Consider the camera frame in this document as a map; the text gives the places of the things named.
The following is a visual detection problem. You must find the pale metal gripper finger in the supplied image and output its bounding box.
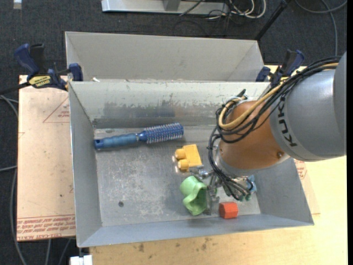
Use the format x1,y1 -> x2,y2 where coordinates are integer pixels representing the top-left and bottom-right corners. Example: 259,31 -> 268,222
191,166 -> 212,180
206,187 -> 220,215

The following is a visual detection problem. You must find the red hexagonal block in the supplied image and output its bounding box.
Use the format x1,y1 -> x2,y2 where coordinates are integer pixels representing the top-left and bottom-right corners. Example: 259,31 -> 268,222
218,202 -> 239,220

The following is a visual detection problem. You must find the yellow toy block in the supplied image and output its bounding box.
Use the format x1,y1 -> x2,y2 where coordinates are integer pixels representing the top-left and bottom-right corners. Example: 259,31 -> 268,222
173,144 -> 204,172

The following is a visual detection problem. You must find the green plastic cup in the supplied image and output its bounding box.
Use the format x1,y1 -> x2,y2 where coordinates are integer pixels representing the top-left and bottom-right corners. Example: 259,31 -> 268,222
179,175 -> 208,216

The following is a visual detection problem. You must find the blue round hairbrush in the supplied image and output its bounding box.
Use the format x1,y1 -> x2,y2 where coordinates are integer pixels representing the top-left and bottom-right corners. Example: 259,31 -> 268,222
93,122 -> 185,151

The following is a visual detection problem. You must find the grey metal bin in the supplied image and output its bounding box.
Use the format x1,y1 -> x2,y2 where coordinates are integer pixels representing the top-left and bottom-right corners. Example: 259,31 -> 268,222
65,31 -> 315,248

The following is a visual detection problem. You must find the brown cardboard board red print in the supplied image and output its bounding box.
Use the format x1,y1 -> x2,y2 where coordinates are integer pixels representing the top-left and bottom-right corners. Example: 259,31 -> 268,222
16,75 -> 322,242

